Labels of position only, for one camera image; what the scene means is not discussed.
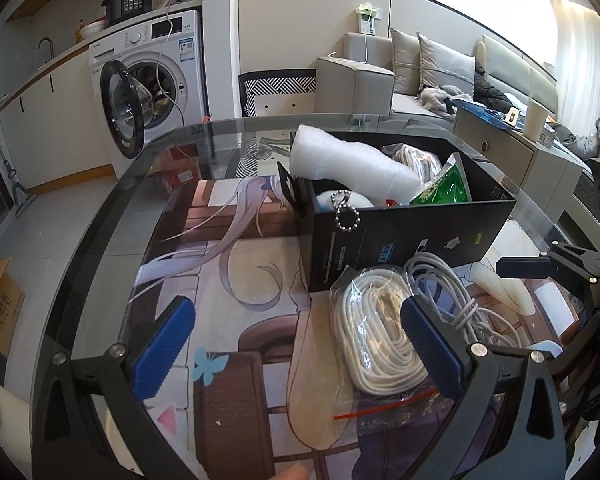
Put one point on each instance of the white bowl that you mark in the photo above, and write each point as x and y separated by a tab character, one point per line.
91	30

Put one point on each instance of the small white box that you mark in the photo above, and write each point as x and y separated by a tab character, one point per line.
550	135

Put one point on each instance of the beige sofa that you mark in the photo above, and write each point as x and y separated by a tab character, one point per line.
350	80

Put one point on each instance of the clear plastic bag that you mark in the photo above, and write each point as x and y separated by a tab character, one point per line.
415	157

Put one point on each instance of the white washing machine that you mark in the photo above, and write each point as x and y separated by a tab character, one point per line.
180	60

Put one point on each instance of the black jacket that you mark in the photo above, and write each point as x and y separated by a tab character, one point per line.
487	87

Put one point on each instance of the green packet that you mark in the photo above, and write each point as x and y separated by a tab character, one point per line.
442	187

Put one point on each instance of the black pressure cooker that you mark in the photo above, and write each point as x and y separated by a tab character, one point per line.
130	2

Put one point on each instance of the person's left hand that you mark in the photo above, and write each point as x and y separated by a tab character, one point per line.
289	472

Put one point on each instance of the grey quilted blanket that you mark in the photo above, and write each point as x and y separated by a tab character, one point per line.
595	140

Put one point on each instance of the printed table mat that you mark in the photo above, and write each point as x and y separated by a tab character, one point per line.
240	280

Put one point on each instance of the wall socket with charger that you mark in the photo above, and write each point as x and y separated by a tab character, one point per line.
367	19

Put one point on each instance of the black cardboard box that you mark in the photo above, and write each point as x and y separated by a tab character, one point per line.
380	240

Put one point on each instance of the padded bed headboard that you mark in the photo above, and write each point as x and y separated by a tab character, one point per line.
515	67

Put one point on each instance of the brown cardboard box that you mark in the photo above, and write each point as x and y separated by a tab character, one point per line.
0	305

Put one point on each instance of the grey cushion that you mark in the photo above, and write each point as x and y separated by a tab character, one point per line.
445	65

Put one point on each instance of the red box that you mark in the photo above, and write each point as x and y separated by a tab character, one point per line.
177	175

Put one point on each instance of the white cylinder cup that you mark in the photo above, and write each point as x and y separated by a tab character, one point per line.
535	120

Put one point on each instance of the grey fluffy cloth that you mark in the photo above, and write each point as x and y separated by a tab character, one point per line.
440	97

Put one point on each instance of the chair with patterned back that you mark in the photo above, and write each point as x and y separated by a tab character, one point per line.
277	85

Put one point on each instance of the lower kitchen cabinet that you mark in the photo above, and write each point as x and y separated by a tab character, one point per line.
55	125

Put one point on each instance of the white bubble wrap roll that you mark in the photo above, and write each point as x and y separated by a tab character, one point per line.
340	160

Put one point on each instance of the kitchen faucet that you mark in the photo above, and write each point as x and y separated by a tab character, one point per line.
47	47

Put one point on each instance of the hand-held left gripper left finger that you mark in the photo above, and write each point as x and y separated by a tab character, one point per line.
162	345

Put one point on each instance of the floor mop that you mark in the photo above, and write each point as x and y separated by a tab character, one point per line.
7	160

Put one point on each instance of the blue book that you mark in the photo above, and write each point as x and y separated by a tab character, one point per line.
480	110

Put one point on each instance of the beige cushion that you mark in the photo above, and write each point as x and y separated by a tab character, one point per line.
405	60

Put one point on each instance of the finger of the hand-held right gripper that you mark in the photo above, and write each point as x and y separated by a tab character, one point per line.
525	266
580	337

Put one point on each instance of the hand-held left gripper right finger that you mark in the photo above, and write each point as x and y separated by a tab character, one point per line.
430	345

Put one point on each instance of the beige side cabinet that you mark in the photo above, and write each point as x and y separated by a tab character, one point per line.
520	170

